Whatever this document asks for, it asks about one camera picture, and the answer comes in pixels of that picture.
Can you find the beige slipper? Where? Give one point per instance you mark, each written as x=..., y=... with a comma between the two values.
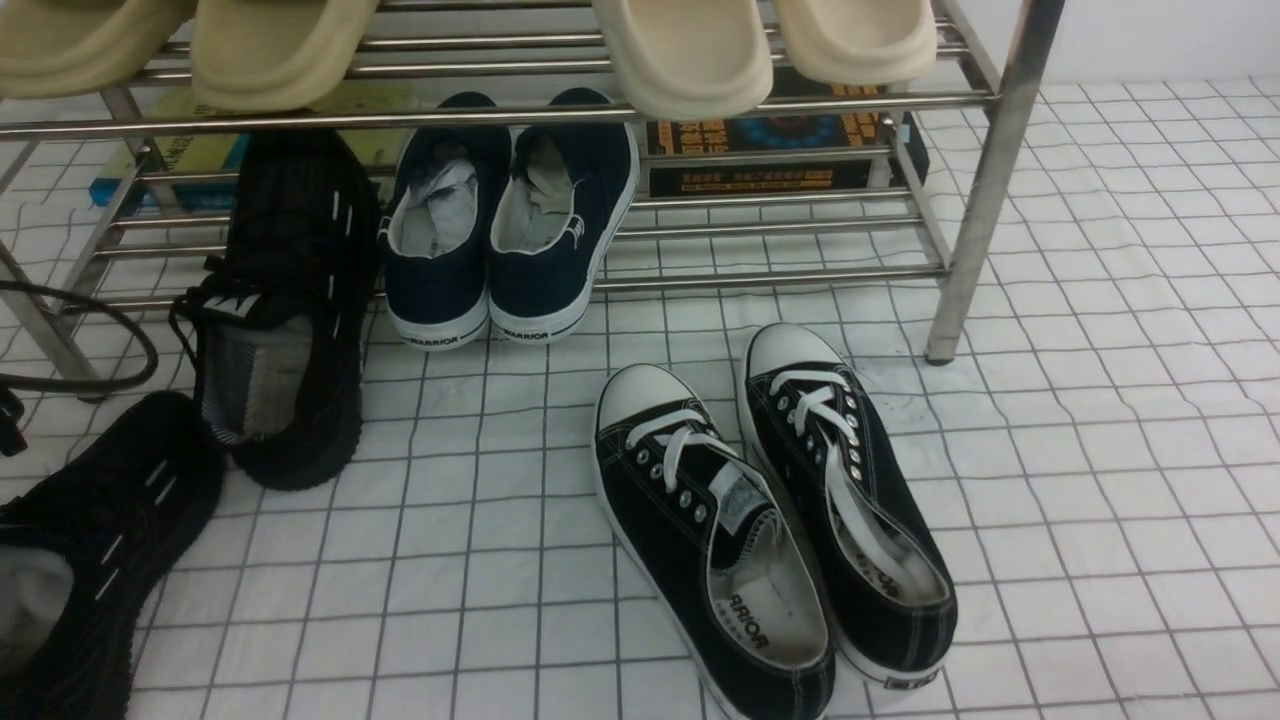
x=266, y=56
x=688, y=60
x=69, y=48
x=861, y=43

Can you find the navy slip-on shoe right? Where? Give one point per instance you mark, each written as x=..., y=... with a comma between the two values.
x=569, y=187

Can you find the black canvas sneaker right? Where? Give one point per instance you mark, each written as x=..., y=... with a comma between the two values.
x=884, y=581

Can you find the white grid tablecloth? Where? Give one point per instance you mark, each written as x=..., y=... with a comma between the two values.
x=1098, y=464

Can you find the navy slip-on shoe left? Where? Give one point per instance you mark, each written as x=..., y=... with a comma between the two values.
x=436, y=232

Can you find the black orange box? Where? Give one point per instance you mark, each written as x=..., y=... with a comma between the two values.
x=760, y=155

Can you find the beige slipper far right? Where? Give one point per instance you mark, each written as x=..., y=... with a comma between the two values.
x=861, y=43

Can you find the black canvas sneaker left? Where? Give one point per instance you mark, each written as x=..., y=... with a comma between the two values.
x=705, y=529

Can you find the stainless steel shoe rack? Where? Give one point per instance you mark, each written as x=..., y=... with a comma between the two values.
x=146, y=198

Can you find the beige slipper far left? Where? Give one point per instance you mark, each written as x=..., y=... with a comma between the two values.
x=69, y=48

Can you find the black canvas sneaker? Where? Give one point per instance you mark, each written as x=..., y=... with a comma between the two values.
x=884, y=581
x=705, y=529

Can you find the black knit sneaker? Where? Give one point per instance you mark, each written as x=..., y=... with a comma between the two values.
x=84, y=549
x=278, y=321

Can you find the yellow green book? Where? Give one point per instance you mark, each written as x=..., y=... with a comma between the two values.
x=224, y=153

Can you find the navy slip-on shoe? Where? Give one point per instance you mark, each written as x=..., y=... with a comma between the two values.
x=569, y=187
x=436, y=232

